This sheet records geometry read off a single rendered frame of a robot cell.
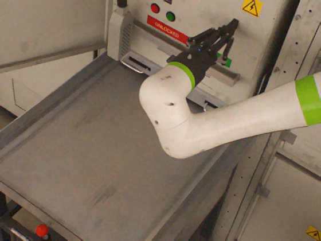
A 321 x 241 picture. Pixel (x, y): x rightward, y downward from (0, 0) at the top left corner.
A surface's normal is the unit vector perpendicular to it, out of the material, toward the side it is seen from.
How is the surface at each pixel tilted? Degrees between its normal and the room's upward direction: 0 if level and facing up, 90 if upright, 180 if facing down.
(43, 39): 90
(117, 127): 0
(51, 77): 90
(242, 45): 90
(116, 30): 90
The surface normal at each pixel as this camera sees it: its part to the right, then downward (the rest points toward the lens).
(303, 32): -0.57, 0.56
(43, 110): 0.81, 0.49
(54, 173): 0.12, -0.67
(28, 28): 0.48, 0.69
